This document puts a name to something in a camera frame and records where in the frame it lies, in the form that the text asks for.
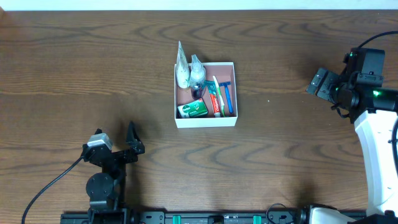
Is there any green soap packet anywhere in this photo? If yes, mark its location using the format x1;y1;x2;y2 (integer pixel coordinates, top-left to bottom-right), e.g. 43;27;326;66
177;98;208;118

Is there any white box pink inside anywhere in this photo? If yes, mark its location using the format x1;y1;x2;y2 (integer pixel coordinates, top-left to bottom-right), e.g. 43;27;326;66
174;62;238;128

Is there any white Pantene tube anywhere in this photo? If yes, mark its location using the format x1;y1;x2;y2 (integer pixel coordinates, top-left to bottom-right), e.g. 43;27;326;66
175;41;190;89

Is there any clear pump soap bottle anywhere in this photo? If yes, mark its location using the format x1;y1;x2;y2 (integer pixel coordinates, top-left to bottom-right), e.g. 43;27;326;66
189;54;206;100

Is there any Colgate toothpaste tube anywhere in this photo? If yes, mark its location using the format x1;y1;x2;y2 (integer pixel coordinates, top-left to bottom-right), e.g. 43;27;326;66
205;80;221;118

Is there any green white toothbrush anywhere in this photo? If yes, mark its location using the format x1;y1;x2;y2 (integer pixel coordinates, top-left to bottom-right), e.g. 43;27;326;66
213;76;226;117

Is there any blue disposable razor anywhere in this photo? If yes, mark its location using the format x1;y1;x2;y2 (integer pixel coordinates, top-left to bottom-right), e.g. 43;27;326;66
219;82;233;114

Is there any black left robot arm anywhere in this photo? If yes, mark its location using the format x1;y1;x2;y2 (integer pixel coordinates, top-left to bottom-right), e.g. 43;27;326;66
81;122;145;223

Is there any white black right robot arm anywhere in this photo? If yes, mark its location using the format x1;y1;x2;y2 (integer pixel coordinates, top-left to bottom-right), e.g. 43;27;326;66
306;68;397;223

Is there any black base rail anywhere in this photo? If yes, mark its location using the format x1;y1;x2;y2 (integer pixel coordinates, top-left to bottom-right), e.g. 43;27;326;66
60;208;312;224

